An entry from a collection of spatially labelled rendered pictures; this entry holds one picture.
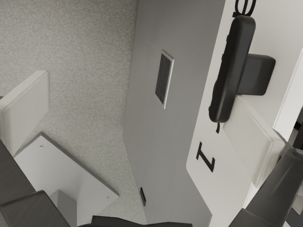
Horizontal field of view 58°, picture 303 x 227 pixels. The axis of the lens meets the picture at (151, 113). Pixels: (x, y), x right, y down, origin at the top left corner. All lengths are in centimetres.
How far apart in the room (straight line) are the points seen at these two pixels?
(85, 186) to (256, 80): 121
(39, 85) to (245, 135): 13
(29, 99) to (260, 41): 16
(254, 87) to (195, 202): 33
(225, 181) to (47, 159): 106
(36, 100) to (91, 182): 118
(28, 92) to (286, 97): 16
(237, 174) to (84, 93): 96
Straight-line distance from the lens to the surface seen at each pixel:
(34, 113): 18
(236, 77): 19
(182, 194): 55
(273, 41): 21
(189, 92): 51
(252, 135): 17
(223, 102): 19
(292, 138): 37
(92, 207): 145
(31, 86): 17
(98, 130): 123
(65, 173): 130
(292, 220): 32
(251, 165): 17
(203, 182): 30
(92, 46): 109
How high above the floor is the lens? 107
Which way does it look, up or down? 60 degrees down
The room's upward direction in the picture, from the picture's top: 151 degrees clockwise
